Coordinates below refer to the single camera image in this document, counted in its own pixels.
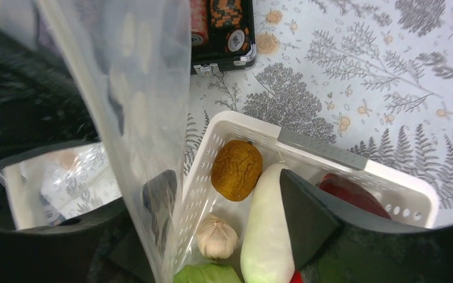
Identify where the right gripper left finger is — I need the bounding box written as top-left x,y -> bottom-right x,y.
0,170 -> 178,283

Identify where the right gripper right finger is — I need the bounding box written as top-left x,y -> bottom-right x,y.
280,169 -> 453,282

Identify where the green cabbage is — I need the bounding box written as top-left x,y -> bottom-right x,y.
173,263 -> 241,283

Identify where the clear zip top bag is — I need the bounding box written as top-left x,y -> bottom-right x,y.
0,1 -> 191,282

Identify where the red tomato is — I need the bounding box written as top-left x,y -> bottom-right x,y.
290,271 -> 303,283

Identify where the white radish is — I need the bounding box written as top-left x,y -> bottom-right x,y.
240,163 -> 295,283

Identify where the garlic bulb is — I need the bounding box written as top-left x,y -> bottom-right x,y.
195,213 -> 239,261

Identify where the white perforated plastic basket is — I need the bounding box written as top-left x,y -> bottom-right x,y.
170,111 -> 439,282

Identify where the brown potato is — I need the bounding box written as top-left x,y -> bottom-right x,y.
211,140 -> 263,202

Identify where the black open case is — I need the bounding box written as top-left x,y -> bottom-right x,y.
190,0 -> 257,76

